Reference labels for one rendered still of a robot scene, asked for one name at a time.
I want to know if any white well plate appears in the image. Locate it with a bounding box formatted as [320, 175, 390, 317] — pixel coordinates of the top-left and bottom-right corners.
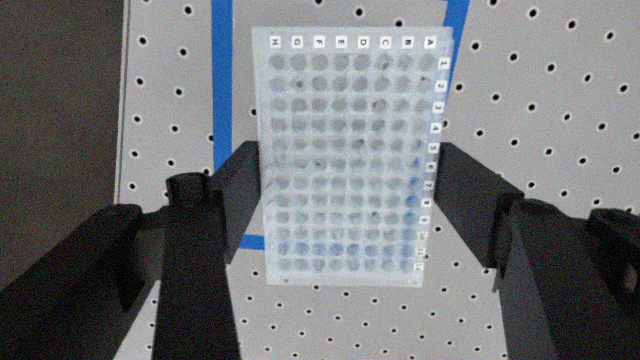
[251, 26, 454, 287]

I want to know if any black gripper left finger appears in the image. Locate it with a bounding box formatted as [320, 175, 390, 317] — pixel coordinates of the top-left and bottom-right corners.
[0, 140, 261, 360]

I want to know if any blue tape outline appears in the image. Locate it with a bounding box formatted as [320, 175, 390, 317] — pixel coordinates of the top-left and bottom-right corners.
[211, 0, 470, 251]

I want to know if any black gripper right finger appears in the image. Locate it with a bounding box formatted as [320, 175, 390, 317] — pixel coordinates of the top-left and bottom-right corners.
[433, 142, 640, 360]

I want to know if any grey perforated base plate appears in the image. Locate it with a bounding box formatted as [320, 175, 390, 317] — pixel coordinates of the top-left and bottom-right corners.
[114, 0, 640, 360]

